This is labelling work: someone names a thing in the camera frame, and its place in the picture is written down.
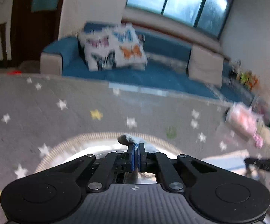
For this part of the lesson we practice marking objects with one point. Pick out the grey star-print mat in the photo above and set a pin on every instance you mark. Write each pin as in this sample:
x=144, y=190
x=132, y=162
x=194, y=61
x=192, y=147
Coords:
x=55, y=121

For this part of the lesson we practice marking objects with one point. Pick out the blue sofa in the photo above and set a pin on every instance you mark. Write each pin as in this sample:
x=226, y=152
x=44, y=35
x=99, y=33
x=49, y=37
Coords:
x=158, y=74

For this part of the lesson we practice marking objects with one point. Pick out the light blue cloth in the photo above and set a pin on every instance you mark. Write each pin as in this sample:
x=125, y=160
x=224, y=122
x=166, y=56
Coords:
x=228, y=164

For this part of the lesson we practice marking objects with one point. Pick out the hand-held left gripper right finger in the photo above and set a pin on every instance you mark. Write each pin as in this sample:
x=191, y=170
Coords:
x=140, y=158

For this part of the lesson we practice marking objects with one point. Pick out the butterfly print pillow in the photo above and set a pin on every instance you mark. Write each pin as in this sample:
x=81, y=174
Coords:
x=98, y=51
x=129, y=47

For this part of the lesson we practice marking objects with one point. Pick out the round basket with ribbed rim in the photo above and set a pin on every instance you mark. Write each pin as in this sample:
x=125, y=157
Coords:
x=95, y=137

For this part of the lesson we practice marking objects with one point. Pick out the row of colourful toys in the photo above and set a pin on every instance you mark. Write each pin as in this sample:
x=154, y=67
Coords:
x=245, y=77

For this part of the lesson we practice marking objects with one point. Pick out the dark wooden door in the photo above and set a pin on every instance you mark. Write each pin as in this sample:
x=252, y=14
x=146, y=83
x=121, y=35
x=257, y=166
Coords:
x=35, y=25

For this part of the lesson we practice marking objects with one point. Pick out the large window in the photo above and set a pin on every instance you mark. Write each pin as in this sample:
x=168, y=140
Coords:
x=179, y=2

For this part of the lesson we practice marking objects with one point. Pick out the grey white garment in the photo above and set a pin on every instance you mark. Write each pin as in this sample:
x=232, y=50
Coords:
x=126, y=138

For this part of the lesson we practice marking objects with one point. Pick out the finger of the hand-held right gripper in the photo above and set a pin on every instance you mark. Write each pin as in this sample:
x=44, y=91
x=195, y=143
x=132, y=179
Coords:
x=261, y=163

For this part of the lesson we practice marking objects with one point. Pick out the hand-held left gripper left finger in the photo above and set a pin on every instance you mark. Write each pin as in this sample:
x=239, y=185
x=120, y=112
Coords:
x=132, y=159

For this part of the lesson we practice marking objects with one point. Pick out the small red item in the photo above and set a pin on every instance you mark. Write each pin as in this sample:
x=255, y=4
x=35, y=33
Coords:
x=14, y=72

